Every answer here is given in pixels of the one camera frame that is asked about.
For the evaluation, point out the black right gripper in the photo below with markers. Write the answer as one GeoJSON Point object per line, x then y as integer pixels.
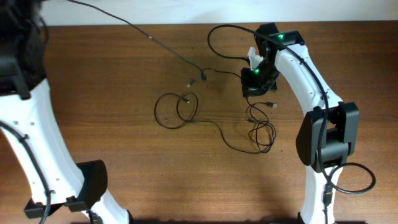
{"type": "Point", "coordinates": [250, 88]}

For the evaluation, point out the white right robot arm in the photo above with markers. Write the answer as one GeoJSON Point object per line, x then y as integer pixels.
{"type": "Point", "coordinates": [327, 136]}

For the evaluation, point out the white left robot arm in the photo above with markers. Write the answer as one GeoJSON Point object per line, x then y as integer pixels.
{"type": "Point", "coordinates": [29, 125]}

